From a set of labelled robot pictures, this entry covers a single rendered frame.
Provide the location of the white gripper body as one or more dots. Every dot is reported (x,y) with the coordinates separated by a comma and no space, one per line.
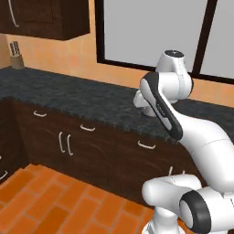
(140,100)

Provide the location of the dark brown base cupboard run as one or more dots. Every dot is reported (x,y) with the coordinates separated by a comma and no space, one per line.
(100,158)

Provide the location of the dark brown side cupboard run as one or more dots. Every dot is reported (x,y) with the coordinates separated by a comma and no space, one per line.
(10,137)

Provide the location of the tan wooden knife block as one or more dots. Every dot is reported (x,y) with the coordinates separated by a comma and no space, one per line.
(17,62)

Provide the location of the dark brown wall cupboard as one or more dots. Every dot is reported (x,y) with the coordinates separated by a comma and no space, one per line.
(45,18)

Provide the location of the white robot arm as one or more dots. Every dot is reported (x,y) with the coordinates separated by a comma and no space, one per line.
(210,146)

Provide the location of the black framed window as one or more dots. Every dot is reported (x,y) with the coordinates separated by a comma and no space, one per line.
(152,30)

